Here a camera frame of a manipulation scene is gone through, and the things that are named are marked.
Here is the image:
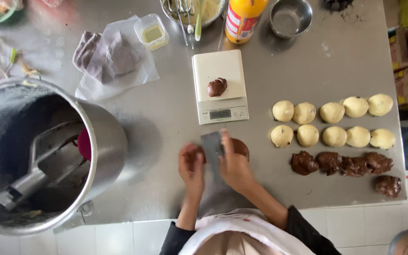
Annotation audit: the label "metal dough hook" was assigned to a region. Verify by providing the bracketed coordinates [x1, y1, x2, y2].
[0, 120, 88, 212]

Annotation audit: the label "clear plastic sheet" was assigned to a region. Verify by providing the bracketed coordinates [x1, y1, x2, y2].
[74, 15, 161, 102]

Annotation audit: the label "orange bottle with label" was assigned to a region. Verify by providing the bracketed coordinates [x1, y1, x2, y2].
[225, 0, 270, 45]

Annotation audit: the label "rows of white dough balls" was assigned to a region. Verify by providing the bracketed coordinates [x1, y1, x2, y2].
[270, 93, 396, 150]

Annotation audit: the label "metal whisk beaters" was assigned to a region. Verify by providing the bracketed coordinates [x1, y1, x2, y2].
[167, 0, 196, 50]

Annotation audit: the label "steel bench scraper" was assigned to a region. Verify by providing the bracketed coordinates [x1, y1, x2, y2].
[200, 131, 225, 183]

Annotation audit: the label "pink plastic scraper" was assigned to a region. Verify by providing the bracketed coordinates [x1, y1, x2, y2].
[77, 127, 92, 162]

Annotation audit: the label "person's left hand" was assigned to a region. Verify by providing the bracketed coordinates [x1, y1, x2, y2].
[178, 142, 205, 201]

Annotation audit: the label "green handled spatula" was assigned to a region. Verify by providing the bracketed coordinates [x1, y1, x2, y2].
[194, 0, 204, 42]

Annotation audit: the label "black long-sleeved shirt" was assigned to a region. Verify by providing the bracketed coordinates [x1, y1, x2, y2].
[159, 205, 342, 255]

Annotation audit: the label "white digital kitchen scale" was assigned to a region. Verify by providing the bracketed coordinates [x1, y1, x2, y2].
[191, 49, 250, 125]

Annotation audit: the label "small chocolate dough piece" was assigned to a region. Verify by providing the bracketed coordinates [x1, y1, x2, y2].
[186, 146, 205, 166]

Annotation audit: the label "dark crumb pile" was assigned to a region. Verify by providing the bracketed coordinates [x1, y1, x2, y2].
[323, 0, 355, 13]

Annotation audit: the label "chocolate dough portion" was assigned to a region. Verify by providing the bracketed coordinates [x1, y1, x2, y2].
[207, 77, 228, 98]
[374, 175, 402, 198]
[364, 152, 394, 175]
[291, 151, 319, 176]
[317, 152, 343, 176]
[340, 157, 369, 178]

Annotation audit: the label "clear plastic container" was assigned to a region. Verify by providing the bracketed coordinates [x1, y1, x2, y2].
[134, 13, 170, 51]

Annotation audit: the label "large chocolate dough lump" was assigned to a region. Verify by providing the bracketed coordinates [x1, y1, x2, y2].
[232, 138, 250, 162]

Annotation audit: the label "steel bowl with batter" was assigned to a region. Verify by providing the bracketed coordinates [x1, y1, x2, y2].
[160, 0, 229, 30]

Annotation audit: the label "purple dough block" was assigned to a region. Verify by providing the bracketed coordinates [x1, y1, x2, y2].
[72, 30, 142, 84]

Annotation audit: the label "large steel mixer bowl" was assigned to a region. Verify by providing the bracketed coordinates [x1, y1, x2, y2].
[0, 77, 129, 237]

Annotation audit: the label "person's right hand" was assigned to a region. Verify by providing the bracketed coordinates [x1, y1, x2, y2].
[219, 129, 258, 195]

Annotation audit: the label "white apron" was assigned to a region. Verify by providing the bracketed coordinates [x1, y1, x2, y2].
[178, 208, 316, 255]

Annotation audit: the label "small steel bowl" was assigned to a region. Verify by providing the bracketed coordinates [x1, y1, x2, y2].
[269, 0, 314, 39]

